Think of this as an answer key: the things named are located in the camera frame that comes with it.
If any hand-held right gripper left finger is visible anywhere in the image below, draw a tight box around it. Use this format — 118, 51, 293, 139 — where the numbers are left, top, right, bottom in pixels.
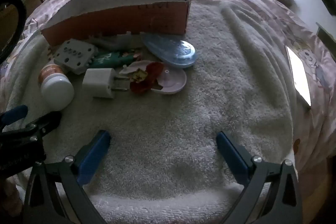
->
22, 130, 111, 224

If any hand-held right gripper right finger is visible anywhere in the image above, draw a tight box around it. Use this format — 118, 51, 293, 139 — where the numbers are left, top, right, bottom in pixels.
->
216, 132, 301, 224

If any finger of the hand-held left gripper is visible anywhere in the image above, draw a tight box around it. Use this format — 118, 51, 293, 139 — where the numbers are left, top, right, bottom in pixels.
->
0, 111, 63, 141
0, 105, 28, 126

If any white bottle orange label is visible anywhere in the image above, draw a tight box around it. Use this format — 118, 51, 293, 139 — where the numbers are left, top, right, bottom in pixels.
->
38, 64, 75, 111

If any white charger plug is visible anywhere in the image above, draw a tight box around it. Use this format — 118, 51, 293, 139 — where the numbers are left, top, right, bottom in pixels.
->
82, 68, 130, 99

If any grey block with holes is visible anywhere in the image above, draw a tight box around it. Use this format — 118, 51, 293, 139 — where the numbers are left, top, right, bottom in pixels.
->
54, 39, 98, 75

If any blue oval plastic case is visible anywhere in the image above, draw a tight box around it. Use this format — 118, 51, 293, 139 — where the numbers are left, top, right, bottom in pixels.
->
142, 33, 196, 68

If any orange cardboard box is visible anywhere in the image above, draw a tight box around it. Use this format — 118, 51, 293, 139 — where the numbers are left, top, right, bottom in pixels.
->
41, 0, 193, 46

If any white towel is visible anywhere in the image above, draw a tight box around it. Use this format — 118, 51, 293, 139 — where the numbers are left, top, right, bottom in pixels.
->
4, 0, 298, 224

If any green printed packet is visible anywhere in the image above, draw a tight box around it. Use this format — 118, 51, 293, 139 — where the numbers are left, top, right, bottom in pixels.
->
88, 49, 142, 69

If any white plastic piece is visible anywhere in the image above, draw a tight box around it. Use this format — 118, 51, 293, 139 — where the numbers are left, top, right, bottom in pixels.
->
119, 60, 150, 75

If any grey toy dinosaur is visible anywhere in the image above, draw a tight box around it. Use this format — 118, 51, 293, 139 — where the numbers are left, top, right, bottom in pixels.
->
88, 31, 143, 51

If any smartphone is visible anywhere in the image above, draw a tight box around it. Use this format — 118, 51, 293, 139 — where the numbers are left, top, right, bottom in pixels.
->
286, 46, 312, 108

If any pink printed quilt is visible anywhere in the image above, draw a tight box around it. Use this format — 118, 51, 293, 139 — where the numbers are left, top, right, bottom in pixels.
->
0, 0, 336, 188

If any thick black cable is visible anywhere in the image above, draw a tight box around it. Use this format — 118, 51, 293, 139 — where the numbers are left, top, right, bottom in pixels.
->
0, 0, 27, 63

